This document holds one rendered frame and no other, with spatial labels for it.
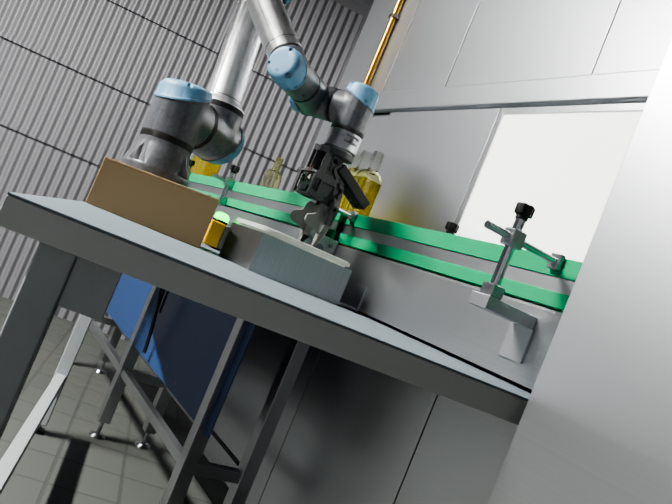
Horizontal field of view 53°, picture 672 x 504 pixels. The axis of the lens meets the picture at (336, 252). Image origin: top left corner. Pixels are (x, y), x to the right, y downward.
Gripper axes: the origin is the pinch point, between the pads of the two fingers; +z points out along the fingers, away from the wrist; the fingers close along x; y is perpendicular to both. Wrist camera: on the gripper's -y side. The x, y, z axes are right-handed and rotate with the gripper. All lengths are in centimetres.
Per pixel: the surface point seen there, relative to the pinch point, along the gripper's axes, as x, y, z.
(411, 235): 15.2, -13.2, -8.7
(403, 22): -60, -34, -80
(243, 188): -60, -5, -9
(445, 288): 33.8, -11.1, -0.3
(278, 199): -33.1, -4.6, -8.1
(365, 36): -82, -34, -78
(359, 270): 4.6, -11.6, 1.9
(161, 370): -64, -5, 51
